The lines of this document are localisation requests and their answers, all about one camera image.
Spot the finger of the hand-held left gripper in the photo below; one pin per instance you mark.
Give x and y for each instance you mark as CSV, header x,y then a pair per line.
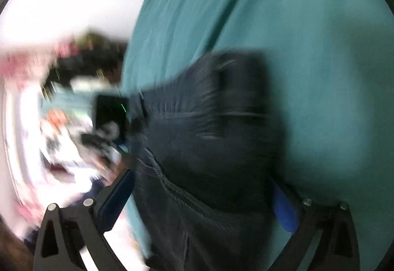
x,y
138,114

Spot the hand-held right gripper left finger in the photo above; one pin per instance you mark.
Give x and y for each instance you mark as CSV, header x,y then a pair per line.
x,y
118,194

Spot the teal bed sheet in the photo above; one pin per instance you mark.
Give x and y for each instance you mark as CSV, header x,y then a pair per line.
x,y
277,12

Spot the dark furniture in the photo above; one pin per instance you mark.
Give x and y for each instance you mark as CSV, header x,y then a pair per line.
x,y
89,58

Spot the dark blue denim pants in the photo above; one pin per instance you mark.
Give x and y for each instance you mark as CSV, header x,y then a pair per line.
x,y
209,135

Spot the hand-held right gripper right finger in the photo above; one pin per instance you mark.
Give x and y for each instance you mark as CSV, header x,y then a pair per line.
x,y
284,211

